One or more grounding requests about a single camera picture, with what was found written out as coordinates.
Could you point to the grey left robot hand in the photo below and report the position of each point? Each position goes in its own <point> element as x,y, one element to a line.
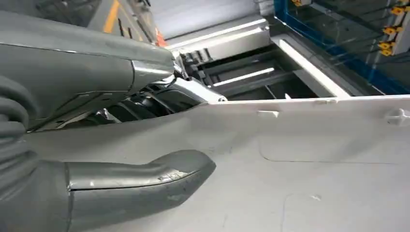
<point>80,70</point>

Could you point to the white plastic panel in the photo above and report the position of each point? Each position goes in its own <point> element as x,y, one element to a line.
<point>288,179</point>

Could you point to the grey panel with yellow stripe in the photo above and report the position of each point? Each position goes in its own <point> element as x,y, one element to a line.
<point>105,16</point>

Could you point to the small orange object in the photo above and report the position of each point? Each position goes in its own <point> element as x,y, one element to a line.
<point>160,39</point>

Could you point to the grey steel assembly fixture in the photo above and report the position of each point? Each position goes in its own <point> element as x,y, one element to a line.
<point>230,41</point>

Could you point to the yellow clip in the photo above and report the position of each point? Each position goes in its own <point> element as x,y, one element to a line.
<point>398,10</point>
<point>386,52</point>
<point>385,45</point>
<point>391,30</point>

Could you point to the blue metal frame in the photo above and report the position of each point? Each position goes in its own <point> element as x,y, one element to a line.
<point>336,51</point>

